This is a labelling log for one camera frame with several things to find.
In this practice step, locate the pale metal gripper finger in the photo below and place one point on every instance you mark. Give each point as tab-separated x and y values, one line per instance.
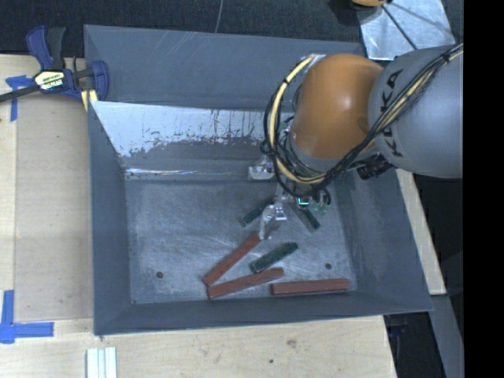
271	216
261	171

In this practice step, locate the red-brown flat block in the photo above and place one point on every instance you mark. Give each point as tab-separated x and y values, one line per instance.
244	282
232	260
309	286

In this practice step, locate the grey metal bin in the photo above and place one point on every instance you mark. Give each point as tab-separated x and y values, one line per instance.
189	219

